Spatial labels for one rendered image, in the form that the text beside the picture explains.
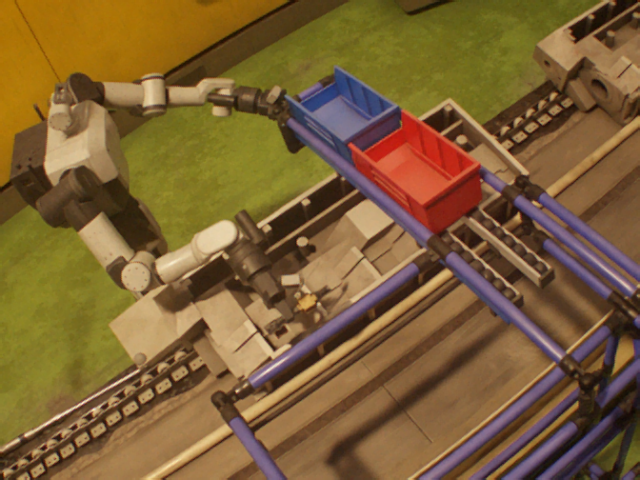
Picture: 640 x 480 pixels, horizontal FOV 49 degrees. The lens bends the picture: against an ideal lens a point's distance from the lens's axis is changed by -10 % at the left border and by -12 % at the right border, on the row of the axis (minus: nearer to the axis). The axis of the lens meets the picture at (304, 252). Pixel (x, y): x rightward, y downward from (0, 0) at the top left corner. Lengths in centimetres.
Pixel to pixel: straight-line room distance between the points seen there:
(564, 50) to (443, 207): 109
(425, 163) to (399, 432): 70
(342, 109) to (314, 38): 231
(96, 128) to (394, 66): 229
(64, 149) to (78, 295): 170
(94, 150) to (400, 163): 80
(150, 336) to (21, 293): 167
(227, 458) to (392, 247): 74
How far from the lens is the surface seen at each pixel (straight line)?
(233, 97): 251
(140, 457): 226
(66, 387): 349
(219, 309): 214
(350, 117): 212
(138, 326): 242
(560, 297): 223
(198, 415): 224
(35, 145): 221
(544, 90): 276
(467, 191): 172
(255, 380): 154
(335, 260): 215
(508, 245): 171
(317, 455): 208
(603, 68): 262
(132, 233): 238
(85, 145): 208
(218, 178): 383
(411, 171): 191
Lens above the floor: 263
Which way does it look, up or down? 51 degrees down
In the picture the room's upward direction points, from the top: 22 degrees counter-clockwise
